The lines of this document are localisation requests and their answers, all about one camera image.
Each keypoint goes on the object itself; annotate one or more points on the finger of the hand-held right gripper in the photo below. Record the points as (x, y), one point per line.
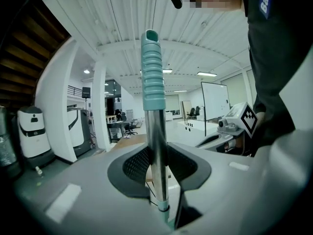
(212, 139)

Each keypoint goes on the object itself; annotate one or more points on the person's right forearm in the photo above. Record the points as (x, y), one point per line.
(260, 121)

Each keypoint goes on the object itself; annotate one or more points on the grey plastic-wrapped machine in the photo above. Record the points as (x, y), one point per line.
(9, 143)

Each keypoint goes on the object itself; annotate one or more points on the black office chair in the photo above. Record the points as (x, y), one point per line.
(132, 126)

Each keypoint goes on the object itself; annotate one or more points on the whiteboard on black stand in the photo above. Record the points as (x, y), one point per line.
(215, 99)

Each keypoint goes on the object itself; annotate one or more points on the white service robot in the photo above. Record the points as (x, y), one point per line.
(34, 136)

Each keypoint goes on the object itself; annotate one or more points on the small clear bottle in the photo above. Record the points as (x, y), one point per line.
(38, 171)

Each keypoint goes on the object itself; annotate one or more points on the teal broom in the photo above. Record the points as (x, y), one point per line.
(152, 70)

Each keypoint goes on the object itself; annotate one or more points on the black desk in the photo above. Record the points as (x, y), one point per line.
(117, 124)

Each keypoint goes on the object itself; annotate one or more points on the white and black machine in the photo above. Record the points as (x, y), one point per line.
(78, 131)

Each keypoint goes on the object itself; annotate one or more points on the black speaker on stand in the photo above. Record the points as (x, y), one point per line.
(86, 92)

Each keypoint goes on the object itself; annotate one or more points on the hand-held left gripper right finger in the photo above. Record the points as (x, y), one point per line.
(232, 192)

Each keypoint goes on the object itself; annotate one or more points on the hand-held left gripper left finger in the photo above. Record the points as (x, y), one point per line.
(97, 199)

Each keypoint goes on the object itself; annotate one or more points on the white counter with black faucet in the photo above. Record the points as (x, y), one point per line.
(195, 131)

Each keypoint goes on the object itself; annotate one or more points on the ceiling tube light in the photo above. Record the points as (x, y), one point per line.
(167, 70)
(207, 74)

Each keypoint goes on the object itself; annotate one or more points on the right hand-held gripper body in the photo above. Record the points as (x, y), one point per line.
(248, 117)

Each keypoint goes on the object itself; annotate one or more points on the wooden staircase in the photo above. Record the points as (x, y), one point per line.
(24, 57)

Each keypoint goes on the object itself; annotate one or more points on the person's black clothing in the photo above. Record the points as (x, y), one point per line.
(276, 57)

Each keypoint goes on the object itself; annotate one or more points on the person's right hand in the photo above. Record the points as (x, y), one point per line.
(234, 146)

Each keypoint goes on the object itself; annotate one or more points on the round ceiling light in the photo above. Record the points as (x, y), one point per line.
(86, 71)

